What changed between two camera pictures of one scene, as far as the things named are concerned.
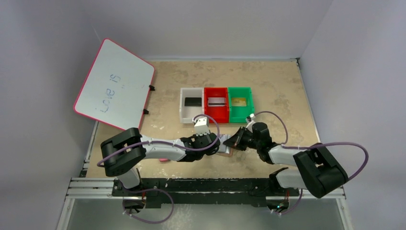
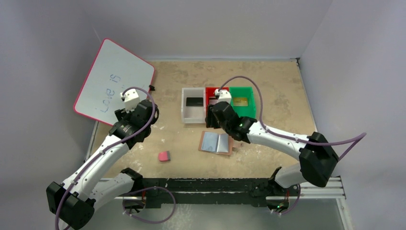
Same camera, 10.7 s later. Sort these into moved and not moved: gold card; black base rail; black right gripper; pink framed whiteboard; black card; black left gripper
Moved: black right gripper; black left gripper
Not moved: black card; pink framed whiteboard; black base rail; gold card
